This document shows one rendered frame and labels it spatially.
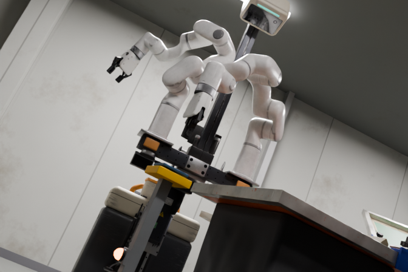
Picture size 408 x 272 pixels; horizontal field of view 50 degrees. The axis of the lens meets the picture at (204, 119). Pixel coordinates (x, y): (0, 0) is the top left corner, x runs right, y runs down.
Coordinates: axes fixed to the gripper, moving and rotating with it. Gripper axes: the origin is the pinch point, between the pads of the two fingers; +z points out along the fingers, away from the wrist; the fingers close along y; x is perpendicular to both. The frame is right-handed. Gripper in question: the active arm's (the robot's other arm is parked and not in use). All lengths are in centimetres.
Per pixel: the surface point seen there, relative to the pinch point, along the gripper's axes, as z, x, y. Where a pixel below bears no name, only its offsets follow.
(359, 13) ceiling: -184, 133, -109
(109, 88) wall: -89, 17, -333
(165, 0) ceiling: -184, 18, -270
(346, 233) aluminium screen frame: 14, 43, 41
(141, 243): 40.2, 0.0, 2.0
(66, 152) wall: -6, 8, -335
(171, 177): 17.5, -1.2, 6.5
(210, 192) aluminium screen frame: 15.0, 17.1, 0.4
